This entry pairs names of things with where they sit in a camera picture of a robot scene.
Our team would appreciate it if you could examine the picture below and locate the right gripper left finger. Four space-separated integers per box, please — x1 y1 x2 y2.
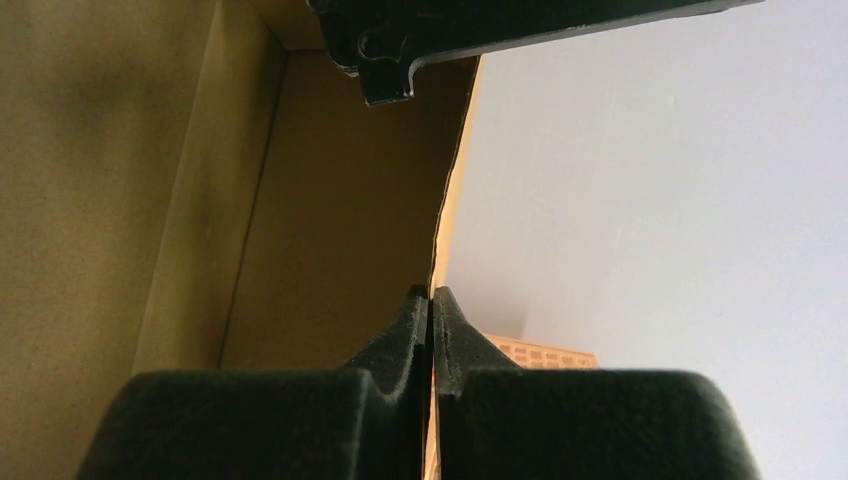
77 286 431 479

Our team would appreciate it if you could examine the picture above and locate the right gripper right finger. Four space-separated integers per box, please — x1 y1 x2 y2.
431 287 760 480

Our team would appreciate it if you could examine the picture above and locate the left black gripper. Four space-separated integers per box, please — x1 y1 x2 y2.
308 0 740 106

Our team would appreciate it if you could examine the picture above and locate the orange plastic file organizer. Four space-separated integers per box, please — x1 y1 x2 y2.
485 334 600 369

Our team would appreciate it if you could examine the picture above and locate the brown cardboard box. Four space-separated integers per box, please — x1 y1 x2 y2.
1 1 482 479

